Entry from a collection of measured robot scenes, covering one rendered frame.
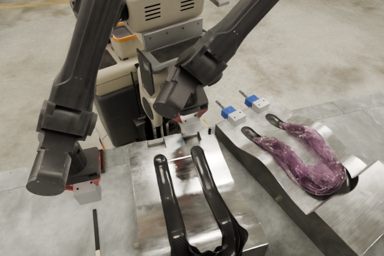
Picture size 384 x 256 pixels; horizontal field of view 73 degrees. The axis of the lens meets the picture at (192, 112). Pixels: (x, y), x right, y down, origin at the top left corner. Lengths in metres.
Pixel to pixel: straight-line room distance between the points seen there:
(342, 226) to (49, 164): 0.61
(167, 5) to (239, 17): 0.39
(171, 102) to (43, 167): 0.24
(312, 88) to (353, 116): 1.43
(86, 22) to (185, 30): 0.56
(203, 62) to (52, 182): 0.33
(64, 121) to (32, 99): 2.13
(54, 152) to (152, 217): 0.29
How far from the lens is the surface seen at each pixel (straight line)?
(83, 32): 0.40
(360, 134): 1.09
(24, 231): 0.87
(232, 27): 0.51
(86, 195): 0.68
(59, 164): 0.48
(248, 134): 0.87
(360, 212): 0.76
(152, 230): 0.64
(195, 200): 0.69
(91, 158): 0.61
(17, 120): 2.46
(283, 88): 2.46
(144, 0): 0.82
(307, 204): 0.76
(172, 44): 0.91
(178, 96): 0.53
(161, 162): 0.75
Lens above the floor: 1.51
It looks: 46 degrees down
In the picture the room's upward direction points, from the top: straight up
